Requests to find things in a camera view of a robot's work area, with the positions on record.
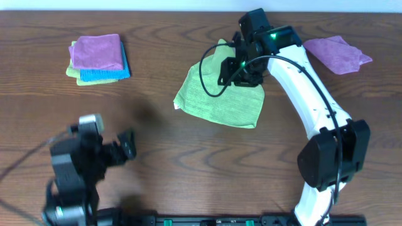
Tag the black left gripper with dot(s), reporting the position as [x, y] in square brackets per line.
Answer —
[117, 149]

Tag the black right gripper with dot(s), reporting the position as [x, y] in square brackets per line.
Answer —
[228, 70]

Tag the green microfiber cloth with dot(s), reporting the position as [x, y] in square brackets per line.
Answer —
[236, 107]

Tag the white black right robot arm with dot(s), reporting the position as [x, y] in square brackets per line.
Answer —
[337, 144]

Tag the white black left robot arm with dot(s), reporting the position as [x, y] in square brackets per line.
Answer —
[71, 199]

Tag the light green cloth under stack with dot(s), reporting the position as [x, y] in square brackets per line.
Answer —
[75, 73]

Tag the loose purple cloth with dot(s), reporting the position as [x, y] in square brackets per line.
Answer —
[337, 55]

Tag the purple folded cloth on stack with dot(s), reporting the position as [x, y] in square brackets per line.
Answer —
[97, 53]

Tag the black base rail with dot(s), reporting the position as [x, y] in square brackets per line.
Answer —
[116, 217]

